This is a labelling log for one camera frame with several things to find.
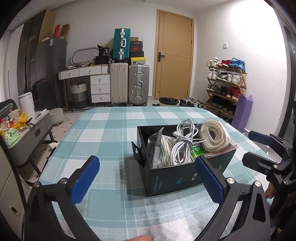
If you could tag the light grey cabinet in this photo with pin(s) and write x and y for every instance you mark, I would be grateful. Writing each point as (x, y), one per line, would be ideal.
(9, 197)

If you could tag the dark window frame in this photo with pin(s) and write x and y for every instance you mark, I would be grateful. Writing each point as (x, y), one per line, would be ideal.
(289, 69)

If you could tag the red label bottle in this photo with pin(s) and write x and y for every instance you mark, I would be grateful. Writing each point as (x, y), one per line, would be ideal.
(8, 120)

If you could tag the person's right hand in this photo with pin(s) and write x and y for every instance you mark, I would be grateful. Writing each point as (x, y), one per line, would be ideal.
(269, 192)

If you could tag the beige suitcase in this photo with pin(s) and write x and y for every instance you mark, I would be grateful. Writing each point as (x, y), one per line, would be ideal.
(119, 83)

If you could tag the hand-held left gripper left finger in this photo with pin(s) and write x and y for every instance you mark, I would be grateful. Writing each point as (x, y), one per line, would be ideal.
(85, 180)

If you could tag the green snack packet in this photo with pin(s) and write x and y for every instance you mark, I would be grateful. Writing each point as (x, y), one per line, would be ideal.
(11, 134)

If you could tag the brown shoe box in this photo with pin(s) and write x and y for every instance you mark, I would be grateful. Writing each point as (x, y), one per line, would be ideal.
(136, 39)

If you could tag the black trash bin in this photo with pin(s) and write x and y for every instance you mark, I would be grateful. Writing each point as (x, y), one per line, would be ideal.
(168, 100)

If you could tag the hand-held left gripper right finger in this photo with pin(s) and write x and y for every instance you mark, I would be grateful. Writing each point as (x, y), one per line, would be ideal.
(209, 180)

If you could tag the yellow plastic bag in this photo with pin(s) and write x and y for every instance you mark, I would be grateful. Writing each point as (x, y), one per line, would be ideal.
(19, 120)

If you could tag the black bag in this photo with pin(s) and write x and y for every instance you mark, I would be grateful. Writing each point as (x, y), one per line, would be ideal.
(103, 54)

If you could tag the black chair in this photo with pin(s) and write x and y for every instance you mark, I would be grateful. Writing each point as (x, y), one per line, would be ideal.
(7, 107)

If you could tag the round grey stool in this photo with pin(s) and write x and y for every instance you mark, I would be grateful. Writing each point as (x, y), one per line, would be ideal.
(56, 115)

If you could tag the black red logo shoe box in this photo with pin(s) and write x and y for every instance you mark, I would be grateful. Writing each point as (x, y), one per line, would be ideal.
(136, 49)

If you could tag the person's left hand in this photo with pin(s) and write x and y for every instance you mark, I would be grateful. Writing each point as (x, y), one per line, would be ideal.
(141, 238)

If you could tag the white medicine sachet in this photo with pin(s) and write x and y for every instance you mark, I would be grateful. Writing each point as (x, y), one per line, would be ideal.
(155, 143)

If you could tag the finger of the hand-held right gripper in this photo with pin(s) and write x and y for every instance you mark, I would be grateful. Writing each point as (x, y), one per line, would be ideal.
(254, 161)
(259, 136)

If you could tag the grey white laundry basket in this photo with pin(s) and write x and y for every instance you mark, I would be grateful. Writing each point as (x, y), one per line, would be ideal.
(78, 95)

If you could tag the blue plastic bag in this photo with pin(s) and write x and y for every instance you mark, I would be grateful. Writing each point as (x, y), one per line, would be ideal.
(238, 63)

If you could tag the silver suitcase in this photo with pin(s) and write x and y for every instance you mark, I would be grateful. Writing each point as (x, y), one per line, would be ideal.
(138, 84)

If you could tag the black cardboard box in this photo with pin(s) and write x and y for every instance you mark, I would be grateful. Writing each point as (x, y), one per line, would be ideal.
(171, 178)

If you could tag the grey refrigerator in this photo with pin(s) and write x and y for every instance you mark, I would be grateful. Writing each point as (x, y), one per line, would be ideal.
(49, 74)

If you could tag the wooden door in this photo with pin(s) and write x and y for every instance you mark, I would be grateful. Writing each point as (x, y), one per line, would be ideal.
(173, 58)

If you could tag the wooden shoe rack with shoes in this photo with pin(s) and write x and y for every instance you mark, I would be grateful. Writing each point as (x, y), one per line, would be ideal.
(225, 88)

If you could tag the white oval frame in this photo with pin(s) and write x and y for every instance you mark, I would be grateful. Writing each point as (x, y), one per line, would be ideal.
(75, 54)

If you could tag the row of shoes on floor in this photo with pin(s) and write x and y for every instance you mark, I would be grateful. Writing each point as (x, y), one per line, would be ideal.
(192, 103)

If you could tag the purple bag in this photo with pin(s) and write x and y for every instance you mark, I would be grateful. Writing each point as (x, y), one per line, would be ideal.
(242, 111)

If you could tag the white desk with drawers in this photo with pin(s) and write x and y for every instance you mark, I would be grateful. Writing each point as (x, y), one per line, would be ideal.
(99, 81)

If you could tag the yellow black shoe box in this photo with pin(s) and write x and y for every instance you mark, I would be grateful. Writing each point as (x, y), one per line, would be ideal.
(138, 61)

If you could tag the teal suitcase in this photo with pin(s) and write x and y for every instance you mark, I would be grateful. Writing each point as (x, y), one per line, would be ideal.
(121, 44)

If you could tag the cardboard boxes on refrigerator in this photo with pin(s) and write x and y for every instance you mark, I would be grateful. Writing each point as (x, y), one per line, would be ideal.
(48, 25)

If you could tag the grey side table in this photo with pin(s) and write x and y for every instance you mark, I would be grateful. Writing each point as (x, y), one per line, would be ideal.
(34, 136)

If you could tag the black wardrobe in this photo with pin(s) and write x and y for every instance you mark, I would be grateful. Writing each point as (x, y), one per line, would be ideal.
(30, 58)

